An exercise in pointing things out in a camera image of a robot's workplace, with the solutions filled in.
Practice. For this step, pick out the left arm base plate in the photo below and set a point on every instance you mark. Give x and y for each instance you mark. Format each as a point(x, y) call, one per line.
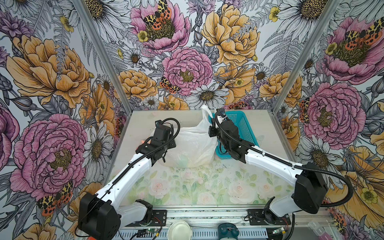
point(154, 218)

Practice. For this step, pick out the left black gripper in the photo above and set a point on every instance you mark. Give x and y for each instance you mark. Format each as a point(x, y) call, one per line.
point(172, 145)

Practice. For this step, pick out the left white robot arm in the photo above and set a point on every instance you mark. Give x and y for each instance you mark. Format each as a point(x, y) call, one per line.
point(101, 215)

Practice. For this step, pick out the teal plastic basket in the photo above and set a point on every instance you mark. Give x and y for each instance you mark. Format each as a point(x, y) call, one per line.
point(245, 131)

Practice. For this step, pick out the dark green round container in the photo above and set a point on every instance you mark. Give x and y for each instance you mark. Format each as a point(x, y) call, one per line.
point(228, 231)

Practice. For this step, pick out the pink plastic object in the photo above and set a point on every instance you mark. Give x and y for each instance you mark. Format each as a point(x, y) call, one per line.
point(319, 231)

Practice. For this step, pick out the white round cup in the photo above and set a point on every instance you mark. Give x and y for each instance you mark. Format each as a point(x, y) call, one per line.
point(179, 230)

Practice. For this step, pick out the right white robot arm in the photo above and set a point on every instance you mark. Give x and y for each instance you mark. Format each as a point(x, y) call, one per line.
point(308, 183)

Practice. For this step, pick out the white plastic bag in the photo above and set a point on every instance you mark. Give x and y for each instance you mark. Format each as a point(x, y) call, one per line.
point(194, 146)

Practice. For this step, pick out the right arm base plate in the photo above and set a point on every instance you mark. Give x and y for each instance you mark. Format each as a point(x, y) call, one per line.
point(256, 218)

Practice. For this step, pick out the aluminium front rail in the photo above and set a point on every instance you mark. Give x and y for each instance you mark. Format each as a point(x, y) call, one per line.
point(198, 217)

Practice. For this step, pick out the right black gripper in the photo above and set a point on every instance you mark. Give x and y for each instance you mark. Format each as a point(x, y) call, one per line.
point(211, 132)

